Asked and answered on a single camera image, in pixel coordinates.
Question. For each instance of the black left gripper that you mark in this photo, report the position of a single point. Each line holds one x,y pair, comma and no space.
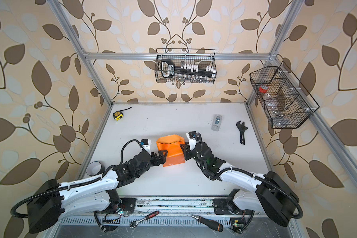
161,159

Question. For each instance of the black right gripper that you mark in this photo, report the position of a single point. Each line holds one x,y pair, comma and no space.
187,150

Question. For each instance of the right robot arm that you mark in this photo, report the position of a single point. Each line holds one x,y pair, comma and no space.
266,193

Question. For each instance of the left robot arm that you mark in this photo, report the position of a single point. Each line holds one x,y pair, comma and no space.
55,201

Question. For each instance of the black adjustable wrench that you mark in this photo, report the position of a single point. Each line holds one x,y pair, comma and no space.
242,128

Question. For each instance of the yellow tape measure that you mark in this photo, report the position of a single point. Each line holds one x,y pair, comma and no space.
117,115

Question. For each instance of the black orange screwdriver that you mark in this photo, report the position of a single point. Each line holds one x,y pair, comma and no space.
213,225

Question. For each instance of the red capped plastic bottle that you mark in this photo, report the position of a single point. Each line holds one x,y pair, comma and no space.
264,92

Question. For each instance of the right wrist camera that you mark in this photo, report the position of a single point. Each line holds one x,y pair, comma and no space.
192,139

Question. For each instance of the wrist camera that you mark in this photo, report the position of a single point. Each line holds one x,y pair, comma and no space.
145,146
192,139

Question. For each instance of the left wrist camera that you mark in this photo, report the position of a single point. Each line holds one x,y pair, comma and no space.
145,146

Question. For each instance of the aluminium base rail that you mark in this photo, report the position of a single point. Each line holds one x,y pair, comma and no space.
175,206

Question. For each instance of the red handled ratchet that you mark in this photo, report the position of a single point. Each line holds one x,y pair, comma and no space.
134,224

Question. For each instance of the socket set rail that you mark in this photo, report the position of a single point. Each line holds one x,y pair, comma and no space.
186,71

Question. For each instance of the side wire basket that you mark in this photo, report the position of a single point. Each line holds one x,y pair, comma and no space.
290,105

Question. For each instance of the back wire basket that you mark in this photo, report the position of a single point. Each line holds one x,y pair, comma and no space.
201,56

